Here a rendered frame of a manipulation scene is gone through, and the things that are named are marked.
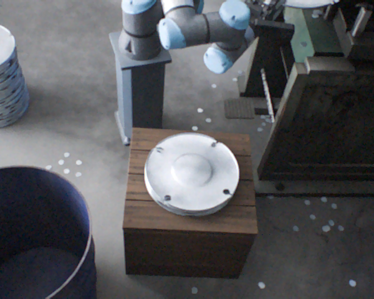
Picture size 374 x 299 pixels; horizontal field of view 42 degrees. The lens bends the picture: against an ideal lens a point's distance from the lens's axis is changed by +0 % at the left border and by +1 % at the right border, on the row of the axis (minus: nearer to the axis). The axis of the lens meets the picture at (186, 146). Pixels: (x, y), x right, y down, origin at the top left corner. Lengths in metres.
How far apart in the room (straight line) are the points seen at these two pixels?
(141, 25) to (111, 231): 0.75
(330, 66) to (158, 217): 0.68
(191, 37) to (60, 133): 1.05
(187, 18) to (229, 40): 0.12
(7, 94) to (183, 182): 0.89
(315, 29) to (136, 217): 0.82
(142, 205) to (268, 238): 0.59
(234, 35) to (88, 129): 1.03
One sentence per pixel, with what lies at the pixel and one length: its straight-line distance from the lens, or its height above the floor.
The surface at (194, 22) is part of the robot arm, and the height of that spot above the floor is 0.88.
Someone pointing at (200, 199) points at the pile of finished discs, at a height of 0.39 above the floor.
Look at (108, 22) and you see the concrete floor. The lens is 2.59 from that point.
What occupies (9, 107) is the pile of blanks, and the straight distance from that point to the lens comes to 2.11.
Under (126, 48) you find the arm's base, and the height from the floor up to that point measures 0.48.
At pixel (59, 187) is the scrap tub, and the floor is 0.42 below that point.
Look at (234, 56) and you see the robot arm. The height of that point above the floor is 0.76.
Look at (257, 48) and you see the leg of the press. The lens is 2.07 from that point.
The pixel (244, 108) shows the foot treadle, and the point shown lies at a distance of 2.00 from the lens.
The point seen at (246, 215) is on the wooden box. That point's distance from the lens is 1.48.
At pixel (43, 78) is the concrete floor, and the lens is 2.33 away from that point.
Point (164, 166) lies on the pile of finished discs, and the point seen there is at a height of 0.39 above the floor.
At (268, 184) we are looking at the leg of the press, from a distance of 1.95.
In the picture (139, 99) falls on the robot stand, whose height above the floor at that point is 0.26.
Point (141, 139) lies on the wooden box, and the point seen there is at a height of 0.35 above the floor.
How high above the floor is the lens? 1.62
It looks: 53 degrees down
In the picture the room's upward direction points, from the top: 7 degrees clockwise
